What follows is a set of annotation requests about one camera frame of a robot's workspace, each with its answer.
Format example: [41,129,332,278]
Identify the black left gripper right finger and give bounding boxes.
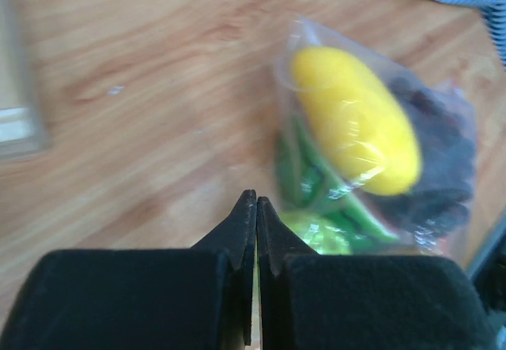
[257,198,497,349]

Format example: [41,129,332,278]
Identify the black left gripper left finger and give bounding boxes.
[1,190,256,349]

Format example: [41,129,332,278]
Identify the clear zip top bag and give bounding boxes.
[274,18,477,260]

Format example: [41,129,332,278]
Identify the yellow fake lemon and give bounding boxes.
[290,46,422,196]

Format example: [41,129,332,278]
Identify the green fake round fruit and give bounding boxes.
[278,211,352,255]

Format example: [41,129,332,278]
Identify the fake watermelon slice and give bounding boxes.
[275,115,400,254]

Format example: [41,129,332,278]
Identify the dark purple fake grapes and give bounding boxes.
[370,77,477,239]

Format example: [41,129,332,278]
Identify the wooden clothes rack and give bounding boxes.
[1,0,49,160]

